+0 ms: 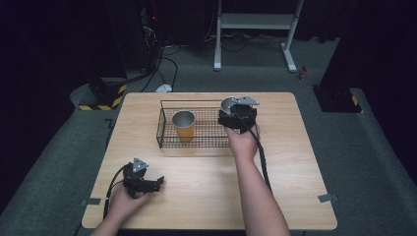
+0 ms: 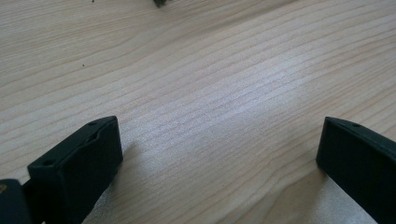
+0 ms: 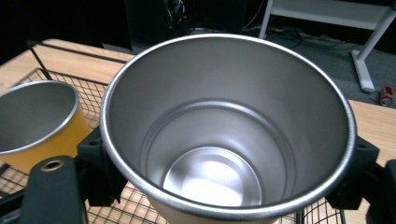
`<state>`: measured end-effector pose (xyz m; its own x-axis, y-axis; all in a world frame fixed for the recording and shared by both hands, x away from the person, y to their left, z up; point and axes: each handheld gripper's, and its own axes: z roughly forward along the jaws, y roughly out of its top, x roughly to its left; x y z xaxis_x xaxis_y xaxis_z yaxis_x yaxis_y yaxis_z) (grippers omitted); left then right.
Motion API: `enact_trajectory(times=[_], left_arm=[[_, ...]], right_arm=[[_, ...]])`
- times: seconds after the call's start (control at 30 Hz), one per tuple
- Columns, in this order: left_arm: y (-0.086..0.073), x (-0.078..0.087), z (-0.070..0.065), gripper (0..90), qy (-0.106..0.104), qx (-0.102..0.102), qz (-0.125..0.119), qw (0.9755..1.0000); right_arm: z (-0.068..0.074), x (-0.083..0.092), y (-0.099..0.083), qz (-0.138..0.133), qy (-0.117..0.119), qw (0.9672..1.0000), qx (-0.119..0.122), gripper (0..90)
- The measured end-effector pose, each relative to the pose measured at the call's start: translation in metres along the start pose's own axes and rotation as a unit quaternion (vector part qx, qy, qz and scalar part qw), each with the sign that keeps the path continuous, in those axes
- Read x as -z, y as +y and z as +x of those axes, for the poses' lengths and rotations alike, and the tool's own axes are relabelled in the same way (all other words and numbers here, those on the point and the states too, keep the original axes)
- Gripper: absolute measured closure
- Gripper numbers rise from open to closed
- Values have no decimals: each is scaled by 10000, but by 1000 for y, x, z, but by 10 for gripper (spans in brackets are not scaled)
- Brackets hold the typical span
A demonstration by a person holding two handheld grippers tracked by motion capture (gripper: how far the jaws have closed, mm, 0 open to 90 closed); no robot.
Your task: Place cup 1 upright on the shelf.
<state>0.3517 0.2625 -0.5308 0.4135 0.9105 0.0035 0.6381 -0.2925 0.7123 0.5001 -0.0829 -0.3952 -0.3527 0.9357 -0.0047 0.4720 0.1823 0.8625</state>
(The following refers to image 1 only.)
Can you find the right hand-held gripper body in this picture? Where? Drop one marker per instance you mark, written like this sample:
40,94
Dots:
241,116

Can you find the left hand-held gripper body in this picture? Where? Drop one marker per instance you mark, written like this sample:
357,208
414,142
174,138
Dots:
136,183

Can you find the gold metal cup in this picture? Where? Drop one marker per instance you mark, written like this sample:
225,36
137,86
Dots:
184,129

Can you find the person's left hand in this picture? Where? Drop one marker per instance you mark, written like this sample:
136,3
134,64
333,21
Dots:
123,206

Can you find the person's right hand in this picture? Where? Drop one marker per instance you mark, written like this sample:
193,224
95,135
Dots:
244,146

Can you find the grey tape strip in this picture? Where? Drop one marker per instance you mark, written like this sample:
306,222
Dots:
327,198
91,201

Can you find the small red object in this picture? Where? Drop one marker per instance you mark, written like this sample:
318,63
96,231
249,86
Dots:
303,72

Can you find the white power adapter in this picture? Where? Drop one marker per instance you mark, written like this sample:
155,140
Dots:
164,88

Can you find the black yellow striped stand base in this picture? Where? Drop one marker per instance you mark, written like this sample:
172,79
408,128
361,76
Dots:
103,98

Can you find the white metal stand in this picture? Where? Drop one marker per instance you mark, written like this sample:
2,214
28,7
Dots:
255,21

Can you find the black stand base yellow mark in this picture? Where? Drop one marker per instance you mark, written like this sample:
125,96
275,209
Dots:
337,100

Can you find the dark equipment rack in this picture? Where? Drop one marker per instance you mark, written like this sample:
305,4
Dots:
147,32

